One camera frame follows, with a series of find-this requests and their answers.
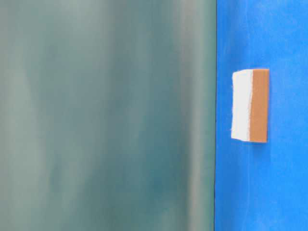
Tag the white and brown sponge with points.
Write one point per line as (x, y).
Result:
(250, 99)

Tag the grey-green blurred panel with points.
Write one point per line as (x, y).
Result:
(107, 115)

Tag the blue table cloth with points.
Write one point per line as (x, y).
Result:
(263, 186)

